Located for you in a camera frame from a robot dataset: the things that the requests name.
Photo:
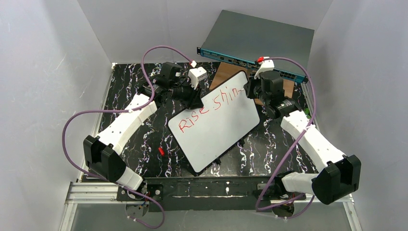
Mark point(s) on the red marker cap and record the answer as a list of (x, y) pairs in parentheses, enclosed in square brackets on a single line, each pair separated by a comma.
[(161, 151)]

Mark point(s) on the blue network switch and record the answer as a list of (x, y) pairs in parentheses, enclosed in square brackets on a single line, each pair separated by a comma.
[(241, 39)]

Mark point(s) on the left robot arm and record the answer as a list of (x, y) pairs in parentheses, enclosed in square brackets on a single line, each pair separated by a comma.
[(102, 152)]

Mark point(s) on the white whiteboard black frame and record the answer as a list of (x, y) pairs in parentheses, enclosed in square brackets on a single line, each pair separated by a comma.
[(227, 115)]

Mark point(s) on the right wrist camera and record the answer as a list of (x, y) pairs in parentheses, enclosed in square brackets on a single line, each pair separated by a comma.
[(265, 64)]

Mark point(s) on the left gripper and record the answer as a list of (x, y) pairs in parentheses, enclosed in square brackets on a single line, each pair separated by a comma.
[(192, 96)]

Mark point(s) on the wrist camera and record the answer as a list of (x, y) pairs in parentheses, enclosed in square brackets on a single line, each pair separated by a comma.
[(265, 64), (196, 74)]

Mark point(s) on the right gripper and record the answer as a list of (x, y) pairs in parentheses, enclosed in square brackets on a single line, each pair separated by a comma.
[(251, 90)]

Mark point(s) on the wooden board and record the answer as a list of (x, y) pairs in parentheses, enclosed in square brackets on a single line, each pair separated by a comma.
[(226, 70)]

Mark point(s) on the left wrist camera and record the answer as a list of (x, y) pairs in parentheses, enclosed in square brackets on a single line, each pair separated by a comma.
[(196, 74)]

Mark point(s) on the green white toy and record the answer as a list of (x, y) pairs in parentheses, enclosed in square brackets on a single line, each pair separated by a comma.
[(307, 112)]

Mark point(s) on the aluminium rail frame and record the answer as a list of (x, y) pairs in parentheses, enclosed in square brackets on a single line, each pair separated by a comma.
[(197, 193)]

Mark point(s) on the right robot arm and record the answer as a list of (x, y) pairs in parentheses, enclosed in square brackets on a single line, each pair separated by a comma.
[(338, 174)]

